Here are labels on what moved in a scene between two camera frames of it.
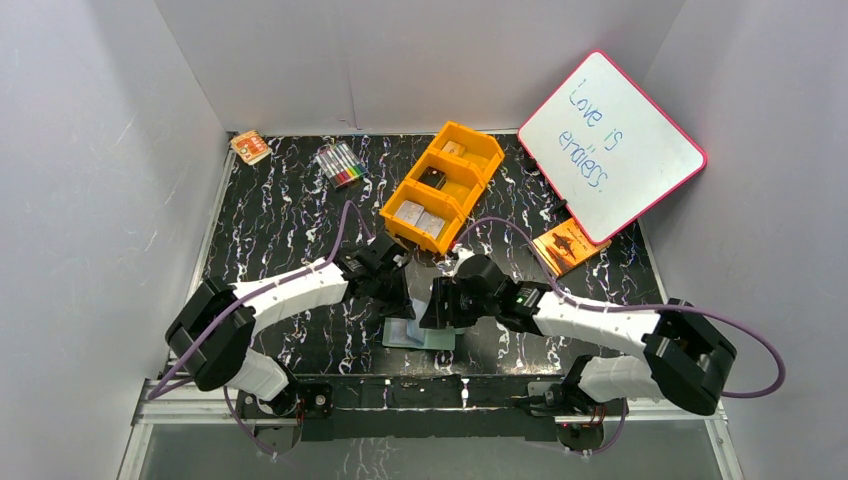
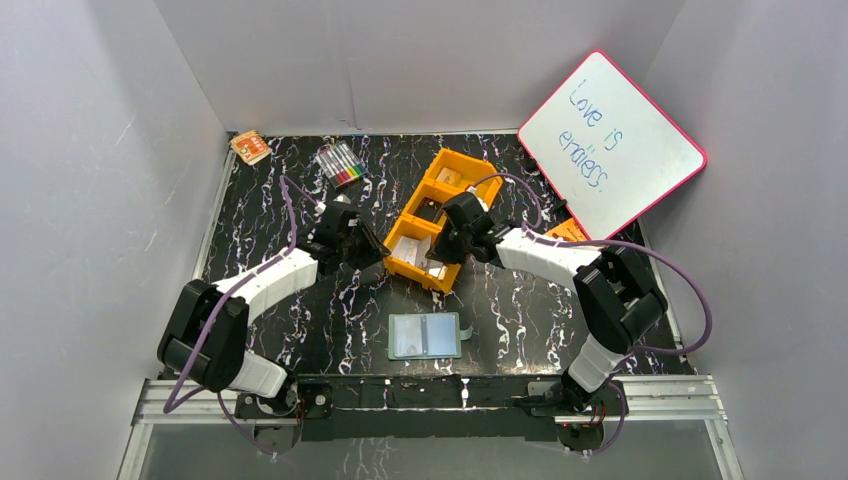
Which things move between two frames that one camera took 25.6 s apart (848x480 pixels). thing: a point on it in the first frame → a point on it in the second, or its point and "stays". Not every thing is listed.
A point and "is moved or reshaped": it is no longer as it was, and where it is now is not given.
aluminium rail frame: (175, 401) stays
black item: (433, 177) → (427, 212)
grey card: (415, 215) → (414, 252)
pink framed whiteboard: (607, 150) stays
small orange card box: (251, 147) stays
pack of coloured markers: (341, 164) stays
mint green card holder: (407, 333) is moved or reshaped
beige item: (454, 148) → (447, 176)
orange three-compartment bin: (428, 210) is moved or reshaped
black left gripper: (395, 291) → (357, 242)
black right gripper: (444, 289) → (440, 250)
